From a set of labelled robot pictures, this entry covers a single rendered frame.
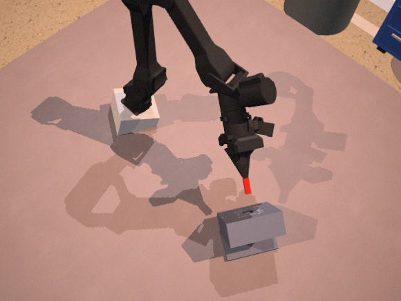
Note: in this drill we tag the grey sloped panel with square hole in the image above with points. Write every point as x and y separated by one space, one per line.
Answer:
251 233

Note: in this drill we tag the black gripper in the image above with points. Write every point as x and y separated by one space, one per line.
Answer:
235 124

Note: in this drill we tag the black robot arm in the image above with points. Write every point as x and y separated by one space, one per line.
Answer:
213 65

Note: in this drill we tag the red rectangular bar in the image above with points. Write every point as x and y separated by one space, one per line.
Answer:
246 184

